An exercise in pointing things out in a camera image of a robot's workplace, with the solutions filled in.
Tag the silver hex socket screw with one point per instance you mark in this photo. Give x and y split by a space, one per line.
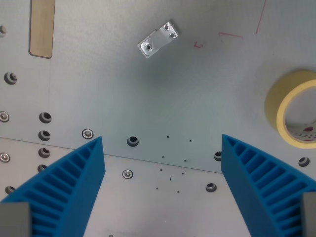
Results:
3 116
4 157
128 174
87 133

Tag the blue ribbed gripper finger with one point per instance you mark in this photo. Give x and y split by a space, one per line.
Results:
266 187
61 187

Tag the wooden slat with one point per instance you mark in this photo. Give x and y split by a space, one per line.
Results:
41 27

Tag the small aluminium bracket block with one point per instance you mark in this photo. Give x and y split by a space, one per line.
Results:
158 39

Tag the yellow masking tape roll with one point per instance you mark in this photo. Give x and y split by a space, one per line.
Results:
279 103

